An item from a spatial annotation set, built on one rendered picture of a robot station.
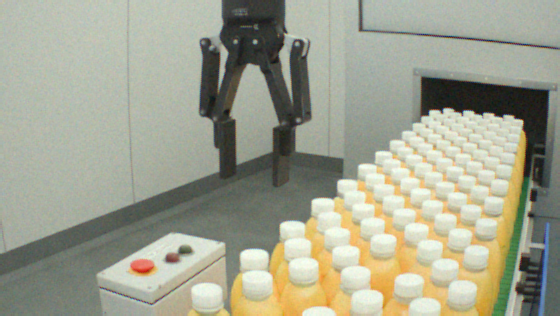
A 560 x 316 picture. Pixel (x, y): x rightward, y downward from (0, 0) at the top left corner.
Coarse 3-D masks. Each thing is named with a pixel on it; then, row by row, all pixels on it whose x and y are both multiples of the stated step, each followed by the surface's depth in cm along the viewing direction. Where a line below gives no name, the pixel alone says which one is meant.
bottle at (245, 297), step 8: (272, 288) 80; (240, 296) 80; (248, 296) 78; (256, 296) 77; (264, 296) 78; (272, 296) 80; (240, 304) 78; (248, 304) 78; (256, 304) 78; (264, 304) 78; (272, 304) 78; (240, 312) 78; (248, 312) 77; (256, 312) 77; (264, 312) 77; (272, 312) 78; (280, 312) 79
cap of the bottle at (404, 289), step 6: (402, 276) 78; (408, 276) 78; (414, 276) 78; (420, 276) 77; (396, 282) 76; (402, 282) 76; (408, 282) 76; (414, 282) 76; (420, 282) 76; (396, 288) 76; (402, 288) 75; (408, 288) 75; (414, 288) 75; (420, 288) 76; (402, 294) 76; (408, 294) 75; (414, 294) 75
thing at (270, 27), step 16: (224, 0) 69; (240, 0) 67; (256, 0) 67; (272, 0) 67; (224, 16) 69; (240, 16) 67; (256, 16) 67; (272, 16) 68; (224, 32) 72; (240, 32) 71; (256, 32) 70; (272, 32) 69; (272, 48) 70; (240, 64) 72; (256, 64) 71
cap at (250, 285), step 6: (258, 270) 80; (246, 276) 79; (252, 276) 79; (258, 276) 79; (264, 276) 79; (270, 276) 79; (246, 282) 77; (252, 282) 77; (258, 282) 77; (264, 282) 77; (270, 282) 78; (246, 288) 78; (252, 288) 77; (258, 288) 77; (264, 288) 77; (270, 288) 78
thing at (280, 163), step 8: (280, 136) 72; (280, 144) 72; (280, 152) 72; (280, 160) 72; (288, 160) 75; (280, 168) 73; (288, 168) 75; (280, 176) 73; (288, 176) 75; (280, 184) 73
